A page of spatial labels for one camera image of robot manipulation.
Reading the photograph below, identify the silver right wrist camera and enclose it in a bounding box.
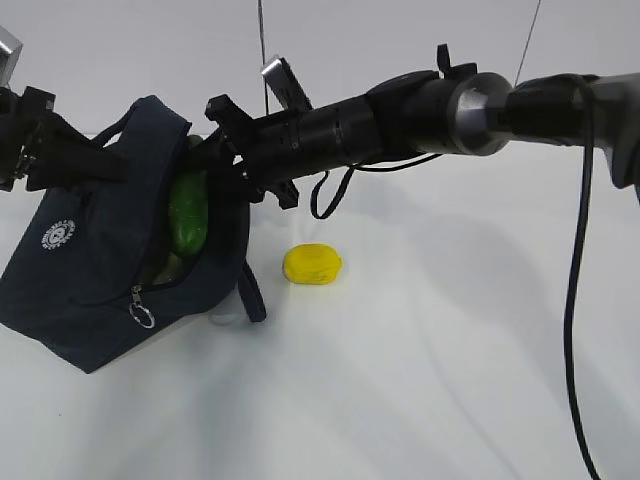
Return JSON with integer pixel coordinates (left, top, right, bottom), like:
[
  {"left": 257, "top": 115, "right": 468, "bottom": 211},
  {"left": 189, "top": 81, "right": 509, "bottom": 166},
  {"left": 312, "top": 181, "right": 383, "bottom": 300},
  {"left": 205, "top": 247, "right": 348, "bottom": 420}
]
[{"left": 261, "top": 55, "right": 313, "bottom": 111}]

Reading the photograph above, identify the yellow lemon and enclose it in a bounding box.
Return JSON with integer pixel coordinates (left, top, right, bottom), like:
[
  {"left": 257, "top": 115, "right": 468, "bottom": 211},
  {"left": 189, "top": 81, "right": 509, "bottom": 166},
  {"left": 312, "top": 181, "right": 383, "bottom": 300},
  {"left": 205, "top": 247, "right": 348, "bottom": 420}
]
[{"left": 282, "top": 243, "right": 343, "bottom": 285}]

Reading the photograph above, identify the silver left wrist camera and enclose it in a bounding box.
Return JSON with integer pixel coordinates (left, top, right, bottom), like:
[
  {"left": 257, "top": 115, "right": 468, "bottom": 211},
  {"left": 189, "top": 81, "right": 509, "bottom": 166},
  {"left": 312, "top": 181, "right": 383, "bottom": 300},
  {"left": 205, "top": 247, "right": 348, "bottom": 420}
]
[{"left": 1, "top": 38, "right": 23, "bottom": 87}]

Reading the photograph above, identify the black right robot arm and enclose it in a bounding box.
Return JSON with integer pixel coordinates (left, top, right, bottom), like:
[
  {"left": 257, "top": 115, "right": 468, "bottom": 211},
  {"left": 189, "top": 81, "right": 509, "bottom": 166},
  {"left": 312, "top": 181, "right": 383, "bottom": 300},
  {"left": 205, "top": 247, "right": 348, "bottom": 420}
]
[{"left": 185, "top": 45, "right": 639, "bottom": 208}]

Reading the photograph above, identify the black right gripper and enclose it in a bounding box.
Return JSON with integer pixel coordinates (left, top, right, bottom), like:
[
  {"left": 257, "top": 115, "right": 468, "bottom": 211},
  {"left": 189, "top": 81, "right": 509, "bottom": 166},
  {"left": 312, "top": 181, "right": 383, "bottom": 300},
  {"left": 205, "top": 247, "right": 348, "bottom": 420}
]
[{"left": 182, "top": 94, "right": 299, "bottom": 209}]

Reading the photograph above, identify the green cucumber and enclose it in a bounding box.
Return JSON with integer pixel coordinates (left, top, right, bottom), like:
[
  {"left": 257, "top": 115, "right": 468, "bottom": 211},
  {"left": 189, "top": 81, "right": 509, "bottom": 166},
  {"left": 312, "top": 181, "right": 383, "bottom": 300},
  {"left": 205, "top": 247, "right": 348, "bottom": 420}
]
[{"left": 168, "top": 171, "right": 209, "bottom": 258}]

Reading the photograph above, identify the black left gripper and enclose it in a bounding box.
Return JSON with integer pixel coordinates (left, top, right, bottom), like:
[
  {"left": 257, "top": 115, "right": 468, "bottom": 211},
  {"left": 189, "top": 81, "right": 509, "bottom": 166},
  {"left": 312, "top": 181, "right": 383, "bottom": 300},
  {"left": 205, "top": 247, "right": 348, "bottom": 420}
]
[{"left": 1, "top": 86, "right": 127, "bottom": 192}]

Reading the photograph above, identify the glass container with green lid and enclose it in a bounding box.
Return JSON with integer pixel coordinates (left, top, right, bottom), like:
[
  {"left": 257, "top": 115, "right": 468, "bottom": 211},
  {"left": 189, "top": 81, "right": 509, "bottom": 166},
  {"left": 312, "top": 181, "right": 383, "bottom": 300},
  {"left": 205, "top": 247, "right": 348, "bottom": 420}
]
[{"left": 138, "top": 160, "right": 199, "bottom": 285}]

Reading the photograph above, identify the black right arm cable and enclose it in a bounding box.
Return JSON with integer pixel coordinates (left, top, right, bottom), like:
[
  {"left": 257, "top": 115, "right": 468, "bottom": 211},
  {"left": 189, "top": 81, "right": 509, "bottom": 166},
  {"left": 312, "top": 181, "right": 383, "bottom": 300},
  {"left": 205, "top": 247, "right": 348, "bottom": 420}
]
[{"left": 309, "top": 74, "right": 601, "bottom": 480}]

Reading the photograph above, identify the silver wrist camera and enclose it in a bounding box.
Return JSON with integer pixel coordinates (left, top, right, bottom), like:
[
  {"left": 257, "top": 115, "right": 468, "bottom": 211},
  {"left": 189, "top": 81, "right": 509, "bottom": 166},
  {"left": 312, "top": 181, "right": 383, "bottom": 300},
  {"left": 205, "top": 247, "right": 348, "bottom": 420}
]
[
  {"left": 261, "top": 55, "right": 313, "bottom": 111},
  {"left": 1, "top": 38, "right": 23, "bottom": 87}
]

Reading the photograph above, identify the dark navy fabric lunch bag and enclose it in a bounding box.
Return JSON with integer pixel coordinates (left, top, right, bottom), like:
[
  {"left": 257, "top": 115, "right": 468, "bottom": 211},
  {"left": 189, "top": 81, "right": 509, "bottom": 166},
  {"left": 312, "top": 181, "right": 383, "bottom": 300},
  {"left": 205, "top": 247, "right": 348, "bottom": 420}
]
[{"left": 1, "top": 96, "right": 266, "bottom": 373}]

